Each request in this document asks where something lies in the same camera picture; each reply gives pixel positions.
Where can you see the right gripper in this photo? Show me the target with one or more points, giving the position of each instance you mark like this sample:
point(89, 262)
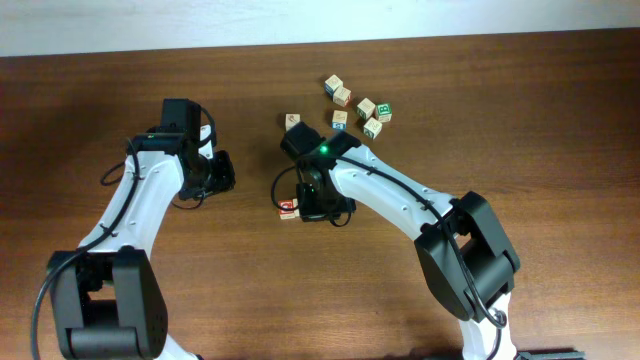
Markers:
point(320, 203)

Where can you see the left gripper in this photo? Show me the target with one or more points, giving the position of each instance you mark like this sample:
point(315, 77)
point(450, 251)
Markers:
point(227, 177)

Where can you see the red O letter block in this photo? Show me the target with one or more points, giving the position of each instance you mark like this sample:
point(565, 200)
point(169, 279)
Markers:
point(288, 209)

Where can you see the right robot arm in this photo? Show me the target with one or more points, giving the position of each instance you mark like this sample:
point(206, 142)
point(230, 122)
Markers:
point(467, 259)

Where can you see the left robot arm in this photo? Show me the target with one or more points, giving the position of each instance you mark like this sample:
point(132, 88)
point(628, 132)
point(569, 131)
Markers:
point(106, 301)

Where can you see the blue sided centre block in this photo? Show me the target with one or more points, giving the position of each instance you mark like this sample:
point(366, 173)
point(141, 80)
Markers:
point(339, 120)

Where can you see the blue sided block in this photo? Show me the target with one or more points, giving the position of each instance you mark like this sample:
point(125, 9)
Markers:
point(332, 84)
point(339, 120)

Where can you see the lone block left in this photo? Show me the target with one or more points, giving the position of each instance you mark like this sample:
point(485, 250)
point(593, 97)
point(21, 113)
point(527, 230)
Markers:
point(291, 120)

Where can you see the teal A letter block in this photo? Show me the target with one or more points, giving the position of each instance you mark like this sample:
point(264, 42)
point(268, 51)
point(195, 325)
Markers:
point(372, 128)

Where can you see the green N letter block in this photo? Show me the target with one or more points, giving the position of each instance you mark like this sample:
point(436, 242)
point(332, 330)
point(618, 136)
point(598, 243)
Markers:
point(365, 108)

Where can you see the red sided top block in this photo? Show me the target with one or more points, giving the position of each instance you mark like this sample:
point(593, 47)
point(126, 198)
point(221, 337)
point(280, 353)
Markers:
point(342, 96)

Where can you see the green B letter block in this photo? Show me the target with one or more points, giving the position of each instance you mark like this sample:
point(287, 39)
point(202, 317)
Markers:
point(383, 112)

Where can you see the blue sided top block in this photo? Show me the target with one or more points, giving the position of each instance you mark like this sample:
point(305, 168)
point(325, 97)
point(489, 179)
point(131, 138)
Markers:
point(332, 84)

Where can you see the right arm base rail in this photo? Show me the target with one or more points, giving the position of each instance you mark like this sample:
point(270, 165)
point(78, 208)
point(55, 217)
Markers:
point(551, 355)

